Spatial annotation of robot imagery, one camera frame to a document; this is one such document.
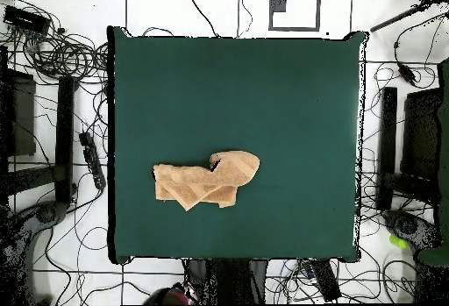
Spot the long black power strip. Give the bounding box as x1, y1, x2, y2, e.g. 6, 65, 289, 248
78, 131, 107, 191

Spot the thin black cable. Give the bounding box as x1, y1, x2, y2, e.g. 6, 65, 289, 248
182, 0, 221, 39

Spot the black stand beam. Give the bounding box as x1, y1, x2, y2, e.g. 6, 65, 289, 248
6, 75, 75, 204
375, 86, 398, 211

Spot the black electronics box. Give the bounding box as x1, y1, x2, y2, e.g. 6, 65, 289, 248
2, 4, 51, 36

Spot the yellow-green ball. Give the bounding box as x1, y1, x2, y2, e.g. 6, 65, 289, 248
388, 234, 410, 251

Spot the tangle of black cables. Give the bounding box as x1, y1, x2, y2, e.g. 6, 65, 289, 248
13, 26, 109, 81

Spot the tan terry towel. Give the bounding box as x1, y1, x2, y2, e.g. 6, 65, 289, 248
153, 150, 261, 212

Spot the short black power strip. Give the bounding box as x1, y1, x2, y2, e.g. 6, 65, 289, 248
300, 258, 342, 302

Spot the dark flat panel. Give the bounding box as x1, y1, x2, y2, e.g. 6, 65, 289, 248
400, 87, 444, 181
0, 68, 37, 159

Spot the dark green cloth bundle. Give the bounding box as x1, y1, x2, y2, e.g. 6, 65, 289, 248
416, 58, 449, 268

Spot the black tripod pole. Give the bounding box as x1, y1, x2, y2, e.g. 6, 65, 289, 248
369, 0, 449, 34

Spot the dark green table cloth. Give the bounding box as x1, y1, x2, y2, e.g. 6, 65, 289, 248
106, 25, 369, 265

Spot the grey square frame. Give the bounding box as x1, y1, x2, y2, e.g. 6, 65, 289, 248
268, 0, 322, 32

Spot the black cable with adapter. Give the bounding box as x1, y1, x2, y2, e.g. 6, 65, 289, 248
392, 11, 449, 88

